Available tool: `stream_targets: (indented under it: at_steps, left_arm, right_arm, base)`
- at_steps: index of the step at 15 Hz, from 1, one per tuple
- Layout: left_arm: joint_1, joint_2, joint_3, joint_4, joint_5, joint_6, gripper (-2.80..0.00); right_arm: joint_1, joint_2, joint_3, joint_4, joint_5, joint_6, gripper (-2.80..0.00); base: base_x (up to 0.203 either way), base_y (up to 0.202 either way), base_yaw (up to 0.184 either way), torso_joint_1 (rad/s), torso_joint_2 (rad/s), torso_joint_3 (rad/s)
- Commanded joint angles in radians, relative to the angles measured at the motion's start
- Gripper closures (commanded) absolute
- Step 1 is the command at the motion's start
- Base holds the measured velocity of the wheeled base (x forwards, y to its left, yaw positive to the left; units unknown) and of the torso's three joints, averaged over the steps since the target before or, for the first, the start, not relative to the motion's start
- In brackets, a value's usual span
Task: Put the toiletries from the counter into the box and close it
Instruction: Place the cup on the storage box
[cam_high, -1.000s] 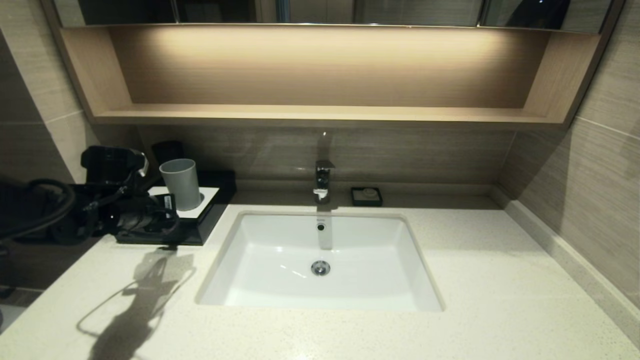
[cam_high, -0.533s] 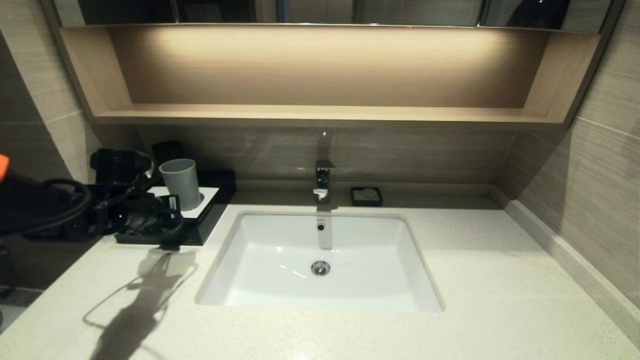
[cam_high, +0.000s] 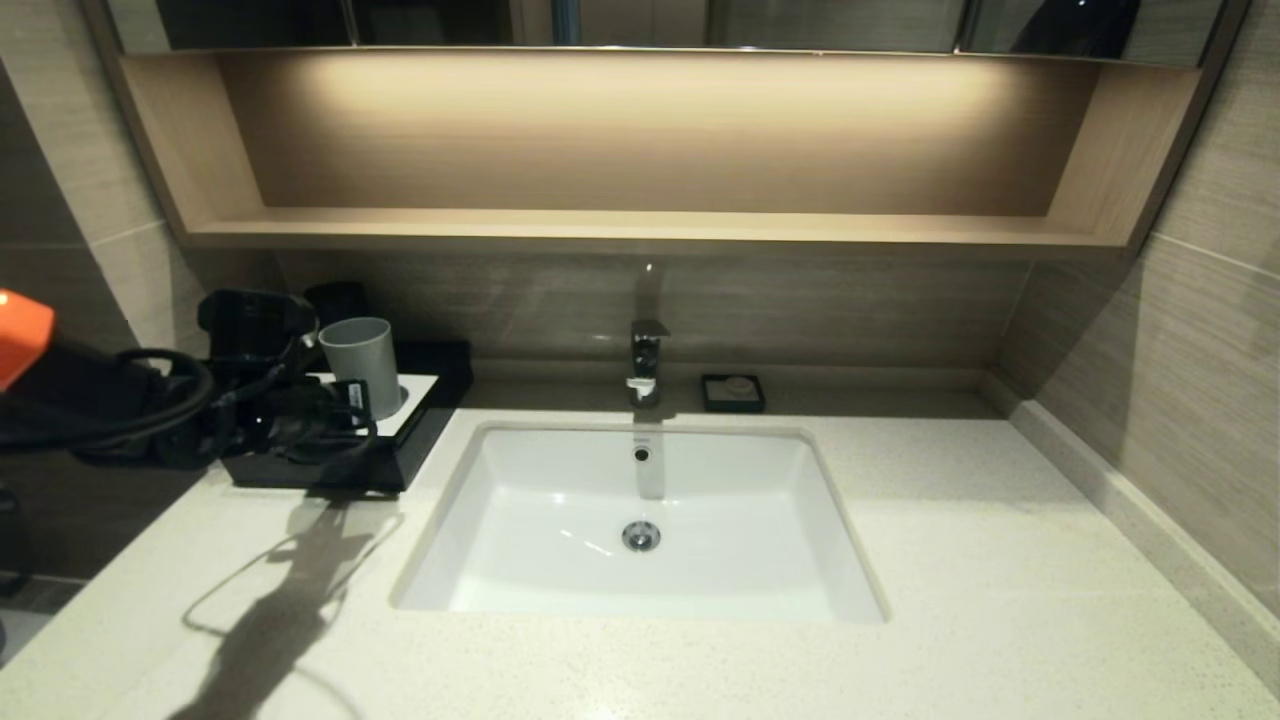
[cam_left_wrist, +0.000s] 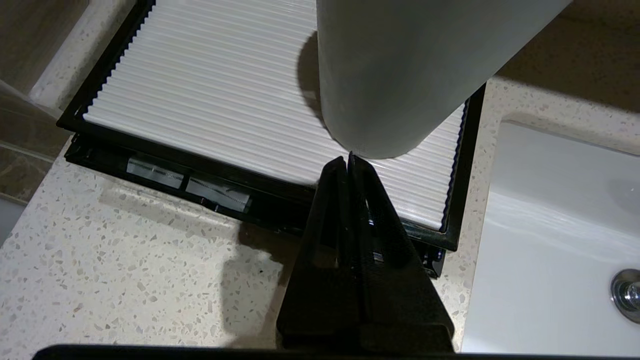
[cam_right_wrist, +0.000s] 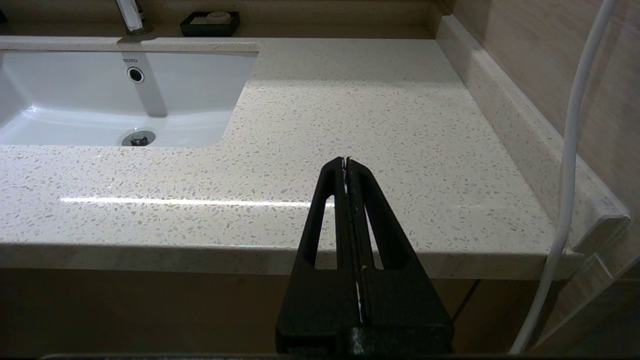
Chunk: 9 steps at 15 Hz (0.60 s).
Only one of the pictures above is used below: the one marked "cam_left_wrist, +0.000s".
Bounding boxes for chrome sink drain stopper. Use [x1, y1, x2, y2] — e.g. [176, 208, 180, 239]
[610, 269, 640, 324]

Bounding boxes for black drawer box white top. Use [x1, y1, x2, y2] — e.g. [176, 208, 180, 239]
[56, 0, 487, 279]

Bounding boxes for grey plastic cup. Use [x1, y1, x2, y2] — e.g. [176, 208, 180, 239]
[316, 0, 574, 160]

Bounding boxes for white ceramic sink basin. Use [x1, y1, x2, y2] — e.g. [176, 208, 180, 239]
[460, 120, 640, 358]

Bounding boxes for dental kit packet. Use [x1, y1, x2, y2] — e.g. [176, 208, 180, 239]
[126, 157, 185, 190]
[184, 177, 251, 214]

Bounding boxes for white ribbed tray lid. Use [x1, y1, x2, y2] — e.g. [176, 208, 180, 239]
[82, 0, 469, 232]

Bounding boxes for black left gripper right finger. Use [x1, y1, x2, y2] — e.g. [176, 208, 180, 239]
[348, 152, 455, 351]

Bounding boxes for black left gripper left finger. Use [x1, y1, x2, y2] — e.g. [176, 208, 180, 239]
[276, 156, 359, 348]

